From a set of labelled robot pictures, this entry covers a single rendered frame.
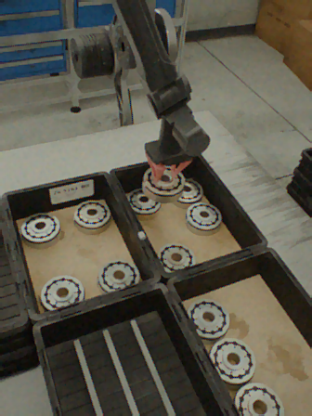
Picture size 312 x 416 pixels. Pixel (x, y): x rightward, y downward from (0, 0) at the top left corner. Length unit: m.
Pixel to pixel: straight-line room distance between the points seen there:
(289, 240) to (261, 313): 0.42
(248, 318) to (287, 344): 0.11
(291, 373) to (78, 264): 0.57
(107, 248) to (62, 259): 0.12
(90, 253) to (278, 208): 0.72
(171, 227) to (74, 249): 0.28
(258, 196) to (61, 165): 0.74
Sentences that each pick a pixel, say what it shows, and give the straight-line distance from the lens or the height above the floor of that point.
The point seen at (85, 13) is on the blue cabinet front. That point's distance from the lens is 2.83.
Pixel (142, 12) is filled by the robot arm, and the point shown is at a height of 1.46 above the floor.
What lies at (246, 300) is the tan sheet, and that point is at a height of 0.83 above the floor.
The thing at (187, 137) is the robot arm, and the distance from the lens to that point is 0.77.
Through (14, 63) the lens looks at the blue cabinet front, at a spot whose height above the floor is 0.43.
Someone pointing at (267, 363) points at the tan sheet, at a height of 0.83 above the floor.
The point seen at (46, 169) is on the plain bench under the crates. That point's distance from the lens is 1.53.
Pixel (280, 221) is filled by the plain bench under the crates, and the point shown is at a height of 0.70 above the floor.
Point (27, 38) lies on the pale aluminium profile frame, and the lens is 2.75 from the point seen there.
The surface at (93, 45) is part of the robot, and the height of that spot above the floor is 0.95.
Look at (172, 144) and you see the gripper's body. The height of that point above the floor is 1.17.
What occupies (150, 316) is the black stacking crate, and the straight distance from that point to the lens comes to 0.99.
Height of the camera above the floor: 1.70
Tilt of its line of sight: 46 degrees down
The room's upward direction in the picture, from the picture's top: 6 degrees clockwise
